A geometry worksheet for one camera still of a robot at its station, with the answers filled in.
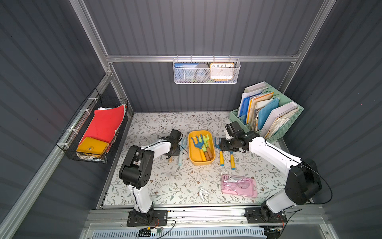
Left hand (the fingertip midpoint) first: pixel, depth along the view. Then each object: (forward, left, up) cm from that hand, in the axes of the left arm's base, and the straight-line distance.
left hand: (170, 150), depth 98 cm
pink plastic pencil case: (-23, -42, 0) cm, 48 cm away
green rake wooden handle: (-7, 0, 0) cm, 7 cm away
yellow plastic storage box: (-2, -16, -1) cm, 16 cm away
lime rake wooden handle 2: (+1, -23, 0) cm, 23 cm away
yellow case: (-15, +29, +30) cm, 45 cm away
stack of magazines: (+18, -55, +22) cm, 62 cm away
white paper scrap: (-26, -19, +1) cm, 32 cm away
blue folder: (+25, -51, +15) cm, 58 cm away
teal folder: (+15, -60, +21) cm, 66 cm away
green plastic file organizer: (+4, -65, +21) cm, 68 cm away
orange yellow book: (+22, -54, +18) cm, 62 cm away
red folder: (-2, +30, +29) cm, 42 cm away
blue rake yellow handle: (-4, -34, 0) cm, 34 cm away
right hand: (-3, -34, +12) cm, 36 cm away
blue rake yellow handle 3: (+4, -19, +1) cm, 20 cm away
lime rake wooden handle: (+8, -24, +1) cm, 25 cm away
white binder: (+9, -63, +25) cm, 68 cm away
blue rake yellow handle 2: (-8, -40, 0) cm, 41 cm away
